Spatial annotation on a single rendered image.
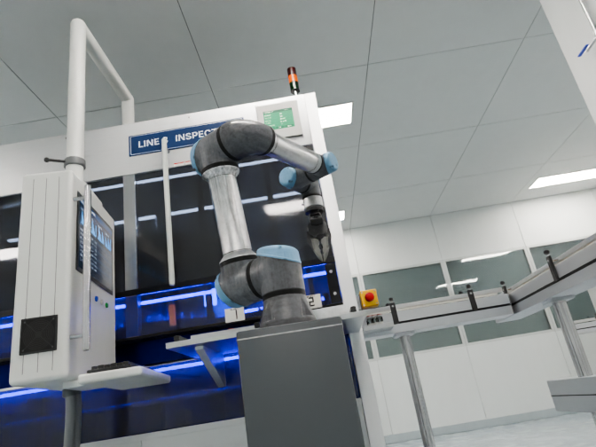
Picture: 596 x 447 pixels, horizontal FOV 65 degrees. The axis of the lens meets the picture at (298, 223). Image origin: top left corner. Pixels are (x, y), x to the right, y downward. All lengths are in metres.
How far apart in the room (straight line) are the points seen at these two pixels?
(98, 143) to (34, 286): 1.06
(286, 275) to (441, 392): 5.68
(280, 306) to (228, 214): 0.34
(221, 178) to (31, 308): 0.79
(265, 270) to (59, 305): 0.79
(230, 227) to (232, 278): 0.15
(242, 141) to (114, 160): 1.27
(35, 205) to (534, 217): 6.85
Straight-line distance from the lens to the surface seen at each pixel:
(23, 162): 2.79
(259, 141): 1.40
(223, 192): 1.39
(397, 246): 7.04
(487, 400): 6.93
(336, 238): 2.15
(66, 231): 1.83
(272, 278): 1.22
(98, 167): 2.58
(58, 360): 1.72
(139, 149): 2.53
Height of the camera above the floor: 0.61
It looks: 21 degrees up
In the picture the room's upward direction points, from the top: 9 degrees counter-clockwise
